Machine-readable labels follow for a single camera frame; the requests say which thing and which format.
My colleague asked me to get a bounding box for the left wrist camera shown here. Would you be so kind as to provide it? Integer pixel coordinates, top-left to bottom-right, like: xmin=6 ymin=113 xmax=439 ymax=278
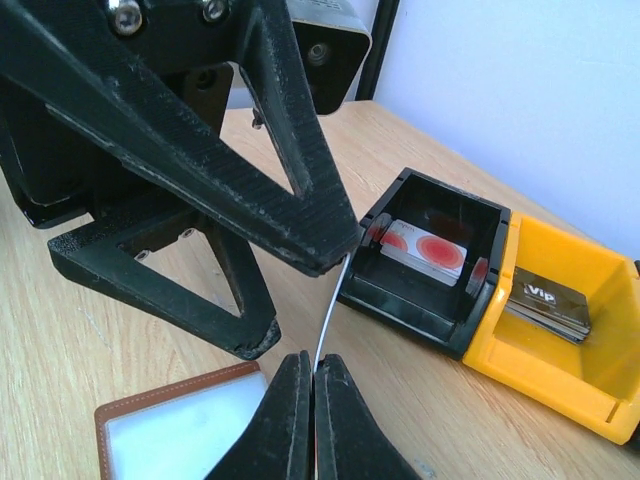
xmin=287 ymin=0 xmax=372 ymax=115

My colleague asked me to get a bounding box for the red white card stack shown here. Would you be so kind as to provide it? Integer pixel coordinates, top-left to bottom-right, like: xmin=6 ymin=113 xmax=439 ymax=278
xmin=380 ymin=219 xmax=467 ymax=287

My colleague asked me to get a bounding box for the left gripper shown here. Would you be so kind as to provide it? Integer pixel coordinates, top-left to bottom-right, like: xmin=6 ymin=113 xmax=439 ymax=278
xmin=1 ymin=1 xmax=359 ymax=360

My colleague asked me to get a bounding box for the yellow middle bin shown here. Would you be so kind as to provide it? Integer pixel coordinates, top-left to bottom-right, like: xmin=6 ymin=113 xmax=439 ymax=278
xmin=463 ymin=212 xmax=639 ymax=448

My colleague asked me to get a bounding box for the brown leather card holder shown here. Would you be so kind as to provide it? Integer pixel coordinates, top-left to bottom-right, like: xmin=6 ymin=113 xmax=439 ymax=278
xmin=94 ymin=361 xmax=268 ymax=479

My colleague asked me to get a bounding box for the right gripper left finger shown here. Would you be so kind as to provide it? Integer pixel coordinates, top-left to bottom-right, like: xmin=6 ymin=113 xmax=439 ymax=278
xmin=207 ymin=351 xmax=313 ymax=479

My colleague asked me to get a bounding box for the left black bin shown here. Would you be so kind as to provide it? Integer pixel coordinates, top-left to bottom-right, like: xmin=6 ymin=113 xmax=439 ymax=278
xmin=338 ymin=168 xmax=511 ymax=360

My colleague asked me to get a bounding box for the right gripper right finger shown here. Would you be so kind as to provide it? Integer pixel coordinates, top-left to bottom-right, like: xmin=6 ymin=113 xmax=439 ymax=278
xmin=314 ymin=354 xmax=420 ymax=479

